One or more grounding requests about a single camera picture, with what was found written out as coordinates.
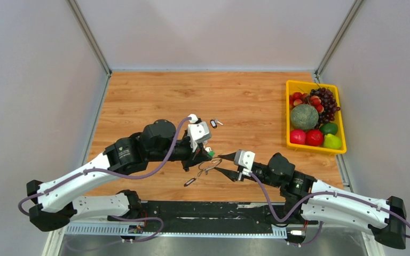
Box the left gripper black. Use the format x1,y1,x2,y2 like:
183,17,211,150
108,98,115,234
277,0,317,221
147,135,212,172

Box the dark grape bunch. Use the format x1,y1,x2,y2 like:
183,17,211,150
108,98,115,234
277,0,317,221
308,87,341,125

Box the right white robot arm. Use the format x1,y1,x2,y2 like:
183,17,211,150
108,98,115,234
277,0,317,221
217,150,407,250

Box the large silver keyring with clips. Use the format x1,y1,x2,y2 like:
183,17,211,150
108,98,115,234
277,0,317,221
195,157,222,178

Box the black tagged key loose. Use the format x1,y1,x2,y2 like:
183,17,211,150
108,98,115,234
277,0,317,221
210,119,223,129

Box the green pear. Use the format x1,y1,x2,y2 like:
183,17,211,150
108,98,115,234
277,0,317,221
322,133,343,150

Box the red apple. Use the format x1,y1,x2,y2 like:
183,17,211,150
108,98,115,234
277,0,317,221
289,129,306,145
305,130,324,147

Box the red strawberries pile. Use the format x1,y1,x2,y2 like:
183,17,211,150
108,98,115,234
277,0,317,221
288,92,325,113

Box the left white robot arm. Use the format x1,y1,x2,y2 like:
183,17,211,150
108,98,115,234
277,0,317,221
26,115,212,231

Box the green avocado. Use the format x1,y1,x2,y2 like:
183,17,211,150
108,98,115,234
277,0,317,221
319,123,338,135

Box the black tagged key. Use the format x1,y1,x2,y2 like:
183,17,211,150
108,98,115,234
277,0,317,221
184,178,196,187
210,119,223,129

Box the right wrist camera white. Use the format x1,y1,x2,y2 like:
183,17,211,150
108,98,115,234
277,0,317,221
234,149,255,179

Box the green melon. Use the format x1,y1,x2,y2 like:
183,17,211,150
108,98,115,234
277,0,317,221
289,105,319,131

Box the yellow plastic fruit bin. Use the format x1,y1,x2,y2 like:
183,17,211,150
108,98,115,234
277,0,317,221
286,80,347,155

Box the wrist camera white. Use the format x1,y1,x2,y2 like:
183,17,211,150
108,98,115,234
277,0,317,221
187,114,212,151
234,149,255,179

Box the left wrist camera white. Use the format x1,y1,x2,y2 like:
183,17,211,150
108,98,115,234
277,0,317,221
187,114,212,151

